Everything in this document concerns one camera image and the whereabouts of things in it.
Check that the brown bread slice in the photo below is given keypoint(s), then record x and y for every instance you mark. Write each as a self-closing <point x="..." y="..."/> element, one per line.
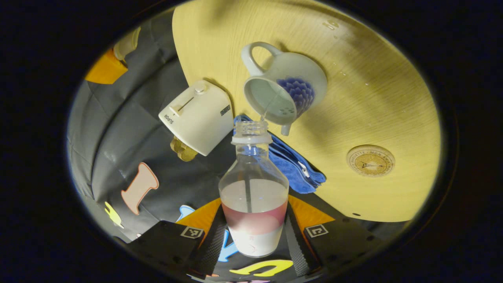
<point x="189" y="154"/>
<point x="177" y="146"/>

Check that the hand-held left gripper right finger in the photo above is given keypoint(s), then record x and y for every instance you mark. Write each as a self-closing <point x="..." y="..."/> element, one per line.
<point x="294" y="243"/>

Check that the white toaster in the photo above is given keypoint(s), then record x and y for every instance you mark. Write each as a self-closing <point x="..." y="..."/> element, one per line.
<point x="200" y="118"/>

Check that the round brown coaster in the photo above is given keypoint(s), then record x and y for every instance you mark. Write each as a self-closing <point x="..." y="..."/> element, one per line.
<point x="370" y="160"/>

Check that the folded blue towel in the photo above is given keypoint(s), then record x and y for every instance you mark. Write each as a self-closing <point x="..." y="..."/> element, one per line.
<point x="296" y="169"/>

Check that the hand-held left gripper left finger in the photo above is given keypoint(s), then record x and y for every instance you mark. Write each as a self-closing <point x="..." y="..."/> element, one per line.
<point x="212" y="243"/>

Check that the clear plastic water bottle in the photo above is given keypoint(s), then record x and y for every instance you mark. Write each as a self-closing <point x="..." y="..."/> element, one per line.
<point x="253" y="204"/>

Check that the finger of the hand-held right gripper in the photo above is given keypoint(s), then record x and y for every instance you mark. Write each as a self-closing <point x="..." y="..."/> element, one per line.
<point x="106" y="68"/>

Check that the white blue-patterned teacup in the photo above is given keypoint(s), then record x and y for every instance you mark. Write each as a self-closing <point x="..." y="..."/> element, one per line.
<point x="306" y="70"/>

